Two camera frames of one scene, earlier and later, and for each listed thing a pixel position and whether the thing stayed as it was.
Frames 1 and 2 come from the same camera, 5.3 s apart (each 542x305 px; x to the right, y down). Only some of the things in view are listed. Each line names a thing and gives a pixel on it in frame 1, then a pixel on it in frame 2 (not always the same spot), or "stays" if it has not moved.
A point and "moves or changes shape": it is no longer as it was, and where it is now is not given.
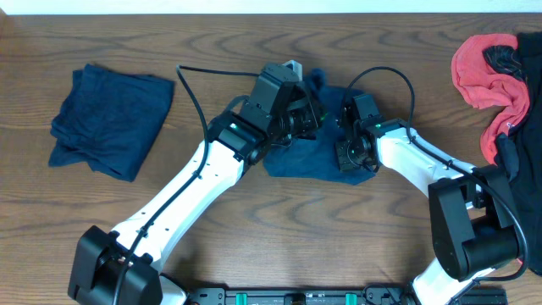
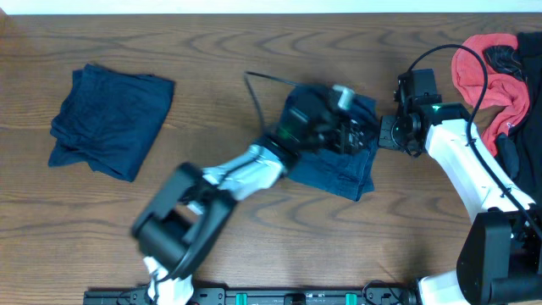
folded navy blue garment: x=110 y=120 stays
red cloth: x=485 y=85 stays
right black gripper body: x=349 y=158 to x=392 y=135
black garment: x=518 y=154 stays
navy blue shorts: x=316 y=159 moves or changes shape
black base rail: x=334 y=296 stays
